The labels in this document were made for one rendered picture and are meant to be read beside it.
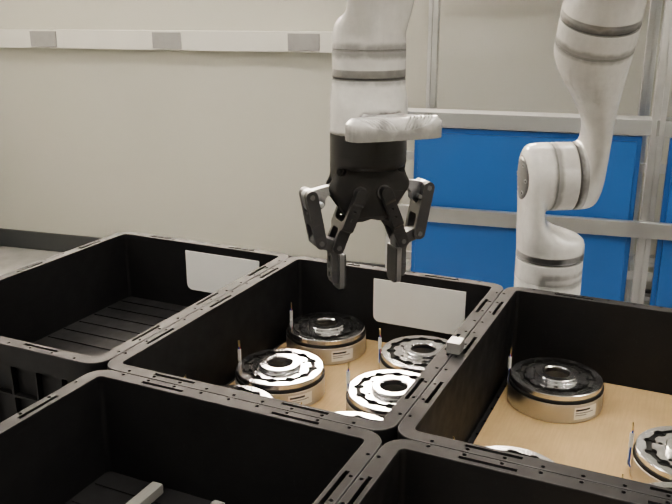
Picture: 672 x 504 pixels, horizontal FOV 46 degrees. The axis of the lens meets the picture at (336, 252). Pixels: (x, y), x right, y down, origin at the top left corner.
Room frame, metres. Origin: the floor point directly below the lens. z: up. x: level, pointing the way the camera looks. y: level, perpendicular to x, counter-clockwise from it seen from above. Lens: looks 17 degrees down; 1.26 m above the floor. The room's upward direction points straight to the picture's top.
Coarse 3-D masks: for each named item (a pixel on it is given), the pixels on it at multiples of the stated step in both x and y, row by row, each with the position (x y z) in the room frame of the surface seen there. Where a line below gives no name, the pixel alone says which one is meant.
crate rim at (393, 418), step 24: (288, 264) 1.01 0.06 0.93; (312, 264) 1.02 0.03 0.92; (360, 264) 1.01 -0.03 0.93; (240, 288) 0.91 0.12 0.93; (480, 288) 0.93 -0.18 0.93; (480, 312) 0.83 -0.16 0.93; (168, 336) 0.77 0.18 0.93; (456, 336) 0.77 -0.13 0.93; (120, 360) 0.70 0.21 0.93; (432, 360) 0.70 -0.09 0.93; (192, 384) 0.65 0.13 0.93; (288, 408) 0.61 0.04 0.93; (312, 408) 0.61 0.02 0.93; (408, 408) 0.61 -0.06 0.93; (384, 432) 0.57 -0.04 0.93
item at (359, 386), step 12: (372, 372) 0.82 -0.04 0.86; (384, 372) 0.82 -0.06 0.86; (396, 372) 0.82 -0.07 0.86; (408, 372) 0.82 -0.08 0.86; (360, 384) 0.79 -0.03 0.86; (348, 396) 0.77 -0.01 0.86; (360, 396) 0.77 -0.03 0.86; (372, 396) 0.76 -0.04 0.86; (360, 408) 0.74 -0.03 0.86; (372, 408) 0.73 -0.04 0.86; (384, 408) 0.73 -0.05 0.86
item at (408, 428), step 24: (528, 288) 0.91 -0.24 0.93; (648, 312) 0.84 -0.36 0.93; (480, 336) 0.76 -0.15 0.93; (456, 360) 0.70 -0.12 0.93; (432, 384) 0.65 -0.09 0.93; (432, 408) 0.61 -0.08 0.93; (408, 432) 0.57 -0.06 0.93; (504, 456) 0.53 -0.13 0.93; (528, 456) 0.53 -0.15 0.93; (600, 480) 0.50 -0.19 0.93; (624, 480) 0.50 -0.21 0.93
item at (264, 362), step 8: (264, 360) 0.84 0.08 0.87; (272, 360) 0.85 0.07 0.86; (280, 360) 0.85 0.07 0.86; (288, 360) 0.85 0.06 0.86; (296, 360) 0.84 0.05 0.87; (264, 368) 0.82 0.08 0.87; (272, 368) 0.82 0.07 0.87; (280, 368) 0.82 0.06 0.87; (288, 368) 0.82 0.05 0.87; (296, 368) 0.82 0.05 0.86
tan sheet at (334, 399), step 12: (372, 348) 0.96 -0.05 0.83; (360, 360) 0.92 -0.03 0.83; (372, 360) 0.92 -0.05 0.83; (336, 372) 0.88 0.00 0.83; (360, 372) 0.88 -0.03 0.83; (336, 384) 0.85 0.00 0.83; (324, 396) 0.82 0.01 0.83; (336, 396) 0.82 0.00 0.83; (324, 408) 0.79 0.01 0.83; (336, 408) 0.79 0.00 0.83
